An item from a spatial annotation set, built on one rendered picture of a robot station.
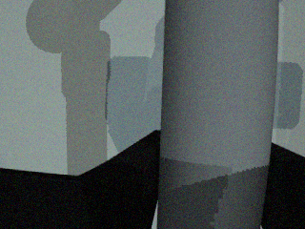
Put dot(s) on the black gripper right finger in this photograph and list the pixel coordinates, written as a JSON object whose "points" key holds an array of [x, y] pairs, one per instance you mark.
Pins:
{"points": [[284, 207]]}

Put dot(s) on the grey metal pipe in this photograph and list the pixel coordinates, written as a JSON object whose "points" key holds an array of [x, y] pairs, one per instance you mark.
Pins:
{"points": [[217, 113]]}

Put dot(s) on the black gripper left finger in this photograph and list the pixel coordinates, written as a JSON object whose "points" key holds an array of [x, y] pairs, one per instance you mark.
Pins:
{"points": [[118, 194]]}

